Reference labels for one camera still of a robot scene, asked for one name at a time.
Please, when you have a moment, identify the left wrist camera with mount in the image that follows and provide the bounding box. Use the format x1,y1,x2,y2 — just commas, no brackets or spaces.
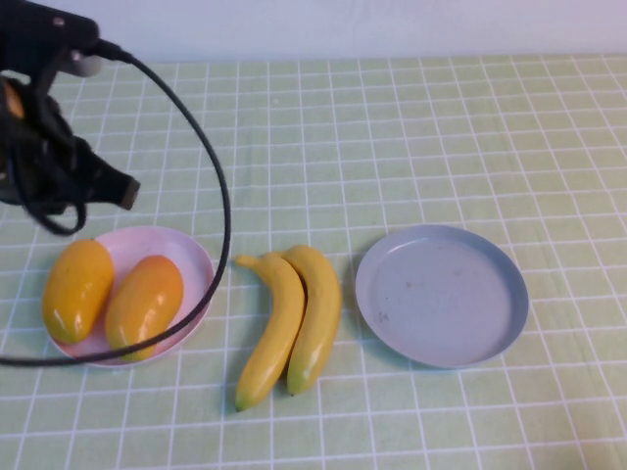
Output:
0,0,103,78

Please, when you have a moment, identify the thick short-stemmed yellow banana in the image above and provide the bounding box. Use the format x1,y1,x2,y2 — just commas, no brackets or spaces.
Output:
279,244,343,397

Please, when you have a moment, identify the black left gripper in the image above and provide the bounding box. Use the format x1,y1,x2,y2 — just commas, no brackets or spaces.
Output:
0,72,143,216

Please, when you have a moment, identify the black left camera cable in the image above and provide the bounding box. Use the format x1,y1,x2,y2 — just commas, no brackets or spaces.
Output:
0,41,232,368

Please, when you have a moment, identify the green white checked tablecloth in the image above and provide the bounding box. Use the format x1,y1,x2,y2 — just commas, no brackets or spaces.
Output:
0,53,627,470

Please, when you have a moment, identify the orange-blushed yellow mango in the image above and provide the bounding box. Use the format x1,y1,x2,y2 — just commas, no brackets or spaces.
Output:
104,255,185,363

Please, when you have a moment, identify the plain yellow mango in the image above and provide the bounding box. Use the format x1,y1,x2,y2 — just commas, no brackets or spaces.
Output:
41,238,116,345

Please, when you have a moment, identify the pink round plate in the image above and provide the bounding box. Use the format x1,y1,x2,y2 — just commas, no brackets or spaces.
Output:
48,224,217,368

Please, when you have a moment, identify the blue-grey round plate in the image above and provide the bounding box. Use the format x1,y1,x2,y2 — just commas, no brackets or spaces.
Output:
354,223,530,369

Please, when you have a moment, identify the slim long-stemmed yellow banana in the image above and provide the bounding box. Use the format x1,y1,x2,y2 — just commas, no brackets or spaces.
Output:
233,252,306,413

